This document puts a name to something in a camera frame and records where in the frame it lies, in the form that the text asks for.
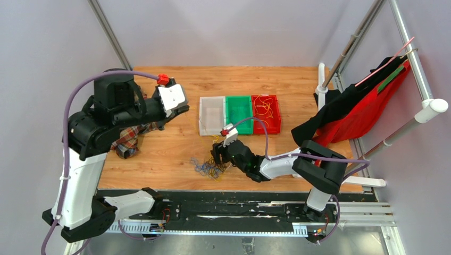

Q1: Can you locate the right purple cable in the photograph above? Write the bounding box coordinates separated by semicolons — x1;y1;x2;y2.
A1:
220;117;371;243

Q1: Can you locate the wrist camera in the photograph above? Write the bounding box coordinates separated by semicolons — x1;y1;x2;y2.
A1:
157;83;188;117
220;123;238;147

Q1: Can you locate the black garment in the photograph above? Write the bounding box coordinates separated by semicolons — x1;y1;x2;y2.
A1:
291;56;407;146

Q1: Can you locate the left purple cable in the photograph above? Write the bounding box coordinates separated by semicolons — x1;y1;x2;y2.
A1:
40;70;170;255

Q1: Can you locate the yellow cable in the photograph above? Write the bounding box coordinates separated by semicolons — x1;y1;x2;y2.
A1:
253;95;277;128

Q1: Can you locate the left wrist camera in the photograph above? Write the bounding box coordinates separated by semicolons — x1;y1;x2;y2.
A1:
157;83;188;117

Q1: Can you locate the red plastic bin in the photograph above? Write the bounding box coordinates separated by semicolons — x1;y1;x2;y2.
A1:
251;95;281;134

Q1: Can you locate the metal clothes rack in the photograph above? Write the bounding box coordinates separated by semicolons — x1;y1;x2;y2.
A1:
314;0;449;187

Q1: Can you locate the red garment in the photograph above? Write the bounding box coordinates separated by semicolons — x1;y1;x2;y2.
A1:
313;60;411;146

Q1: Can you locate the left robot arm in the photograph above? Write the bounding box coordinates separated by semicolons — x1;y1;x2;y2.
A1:
42;69;189;243

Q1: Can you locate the pink hanger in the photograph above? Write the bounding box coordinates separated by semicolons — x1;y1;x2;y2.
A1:
355;37;415;87

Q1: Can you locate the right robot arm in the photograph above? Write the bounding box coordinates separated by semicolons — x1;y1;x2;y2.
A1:
211;140;348;222

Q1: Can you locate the green plastic bin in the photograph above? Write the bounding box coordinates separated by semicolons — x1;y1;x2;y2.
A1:
225;96;254;135

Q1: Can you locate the plaid cloth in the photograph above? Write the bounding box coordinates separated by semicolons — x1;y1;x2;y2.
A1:
110;89;159;159

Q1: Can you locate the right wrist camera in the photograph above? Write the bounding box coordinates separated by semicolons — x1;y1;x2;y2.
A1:
220;123;238;147

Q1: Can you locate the purple cable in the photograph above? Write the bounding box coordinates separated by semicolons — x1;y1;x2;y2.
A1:
40;70;170;255
220;117;371;243

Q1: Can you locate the cable bundle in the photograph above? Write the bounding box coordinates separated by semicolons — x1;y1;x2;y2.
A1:
190;156;231;182

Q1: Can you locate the white plastic bin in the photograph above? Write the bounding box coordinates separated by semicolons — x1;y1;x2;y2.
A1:
198;96;226;136

